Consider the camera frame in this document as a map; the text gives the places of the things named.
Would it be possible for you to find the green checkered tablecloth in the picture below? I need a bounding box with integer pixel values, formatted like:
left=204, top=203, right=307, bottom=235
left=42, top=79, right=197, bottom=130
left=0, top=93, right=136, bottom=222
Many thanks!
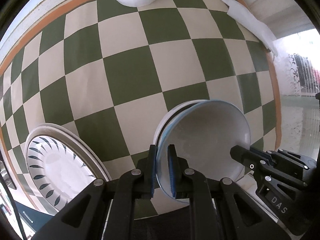
left=0, top=0, right=282, bottom=220

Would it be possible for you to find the white paper towel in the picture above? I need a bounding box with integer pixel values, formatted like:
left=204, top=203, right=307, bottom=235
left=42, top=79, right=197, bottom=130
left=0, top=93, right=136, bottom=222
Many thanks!
left=216, top=0, right=279, bottom=56

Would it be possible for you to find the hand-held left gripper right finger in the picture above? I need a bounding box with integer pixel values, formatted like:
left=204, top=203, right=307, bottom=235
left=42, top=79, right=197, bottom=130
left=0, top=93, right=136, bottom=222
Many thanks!
left=167, top=144, right=292, bottom=240

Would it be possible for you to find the white bowl blue rim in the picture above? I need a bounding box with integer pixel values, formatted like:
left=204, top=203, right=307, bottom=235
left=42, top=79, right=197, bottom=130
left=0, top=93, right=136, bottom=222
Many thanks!
left=155, top=100, right=251, bottom=197

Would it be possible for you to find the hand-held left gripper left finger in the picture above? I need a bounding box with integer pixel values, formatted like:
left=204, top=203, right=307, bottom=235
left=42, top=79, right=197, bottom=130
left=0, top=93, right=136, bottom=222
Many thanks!
left=32, top=144, right=157, bottom=240

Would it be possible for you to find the white plate grey flower print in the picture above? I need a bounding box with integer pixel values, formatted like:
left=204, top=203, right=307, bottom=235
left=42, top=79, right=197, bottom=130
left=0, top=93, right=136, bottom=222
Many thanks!
left=24, top=123, right=111, bottom=215

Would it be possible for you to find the blue kitchen cabinet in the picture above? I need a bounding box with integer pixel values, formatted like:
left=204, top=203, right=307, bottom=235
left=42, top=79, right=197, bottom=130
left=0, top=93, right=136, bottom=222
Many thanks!
left=12, top=195, right=59, bottom=240

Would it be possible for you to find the frosted glass sliding door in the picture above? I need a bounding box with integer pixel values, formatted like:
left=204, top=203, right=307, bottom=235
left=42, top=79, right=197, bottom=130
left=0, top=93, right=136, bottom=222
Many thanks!
left=272, top=27, right=320, bottom=157

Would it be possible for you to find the white bowl red flower print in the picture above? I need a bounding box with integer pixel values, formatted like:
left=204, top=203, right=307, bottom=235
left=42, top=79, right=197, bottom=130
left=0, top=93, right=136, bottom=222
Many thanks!
left=152, top=100, right=208, bottom=147

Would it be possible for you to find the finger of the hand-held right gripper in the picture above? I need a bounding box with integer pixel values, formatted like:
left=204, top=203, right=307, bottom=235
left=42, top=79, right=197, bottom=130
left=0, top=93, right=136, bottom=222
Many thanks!
left=249, top=147, right=316, bottom=171
left=229, top=145, right=273, bottom=172

